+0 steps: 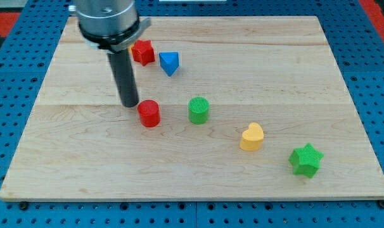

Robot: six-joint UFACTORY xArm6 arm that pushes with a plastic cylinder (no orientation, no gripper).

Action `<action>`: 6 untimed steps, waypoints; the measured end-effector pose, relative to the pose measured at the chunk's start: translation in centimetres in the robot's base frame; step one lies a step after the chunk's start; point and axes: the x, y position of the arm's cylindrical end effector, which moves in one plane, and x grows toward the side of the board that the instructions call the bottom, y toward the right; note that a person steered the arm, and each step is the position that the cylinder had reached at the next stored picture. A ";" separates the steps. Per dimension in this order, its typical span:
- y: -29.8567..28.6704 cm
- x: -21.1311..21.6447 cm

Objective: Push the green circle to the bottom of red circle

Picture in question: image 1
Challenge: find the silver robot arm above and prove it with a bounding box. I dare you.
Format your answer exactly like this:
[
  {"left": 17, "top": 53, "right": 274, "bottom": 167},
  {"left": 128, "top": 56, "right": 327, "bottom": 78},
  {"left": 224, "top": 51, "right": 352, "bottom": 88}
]
[{"left": 74, "top": 0, "right": 151, "bottom": 108}]

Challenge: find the yellow heart block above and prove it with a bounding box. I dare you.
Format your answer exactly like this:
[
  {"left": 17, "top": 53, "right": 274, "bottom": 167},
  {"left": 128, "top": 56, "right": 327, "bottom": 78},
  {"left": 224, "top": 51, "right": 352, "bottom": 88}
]
[{"left": 240, "top": 122, "right": 264, "bottom": 151}]

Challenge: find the red star block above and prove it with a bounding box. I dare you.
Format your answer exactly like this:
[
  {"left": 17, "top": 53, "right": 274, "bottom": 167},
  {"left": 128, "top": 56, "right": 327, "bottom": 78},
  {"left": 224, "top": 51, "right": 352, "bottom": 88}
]
[{"left": 131, "top": 40, "right": 155, "bottom": 67}]

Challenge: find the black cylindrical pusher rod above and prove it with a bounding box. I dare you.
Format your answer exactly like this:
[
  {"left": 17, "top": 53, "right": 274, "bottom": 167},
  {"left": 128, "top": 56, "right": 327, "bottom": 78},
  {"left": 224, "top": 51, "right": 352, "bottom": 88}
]
[{"left": 108, "top": 49, "right": 139, "bottom": 108}]

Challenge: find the blue triangle block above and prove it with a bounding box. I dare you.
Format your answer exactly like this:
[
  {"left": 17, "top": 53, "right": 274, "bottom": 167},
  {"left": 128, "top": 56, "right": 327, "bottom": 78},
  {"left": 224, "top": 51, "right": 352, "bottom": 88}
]
[{"left": 159, "top": 52, "right": 179, "bottom": 77}]

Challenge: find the green star block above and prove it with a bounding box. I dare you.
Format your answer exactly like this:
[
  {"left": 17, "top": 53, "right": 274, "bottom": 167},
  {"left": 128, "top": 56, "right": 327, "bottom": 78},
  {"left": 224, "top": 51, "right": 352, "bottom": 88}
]
[{"left": 288, "top": 143, "right": 324, "bottom": 179}]

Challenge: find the red cylinder block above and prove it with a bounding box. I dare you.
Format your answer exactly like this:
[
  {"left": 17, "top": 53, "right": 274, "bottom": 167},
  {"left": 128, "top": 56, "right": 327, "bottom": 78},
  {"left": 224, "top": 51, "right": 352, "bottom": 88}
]
[{"left": 138, "top": 100, "right": 161, "bottom": 127}]

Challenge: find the wooden board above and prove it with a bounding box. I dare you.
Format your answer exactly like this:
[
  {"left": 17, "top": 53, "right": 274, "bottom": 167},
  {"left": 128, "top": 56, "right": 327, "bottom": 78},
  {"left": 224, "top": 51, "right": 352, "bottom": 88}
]
[{"left": 0, "top": 16, "right": 384, "bottom": 202}]

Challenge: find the green cylinder block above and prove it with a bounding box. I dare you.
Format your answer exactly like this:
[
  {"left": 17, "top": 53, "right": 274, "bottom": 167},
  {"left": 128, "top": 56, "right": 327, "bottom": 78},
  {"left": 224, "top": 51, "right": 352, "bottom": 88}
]
[{"left": 188, "top": 96, "right": 210, "bottom": 125}]

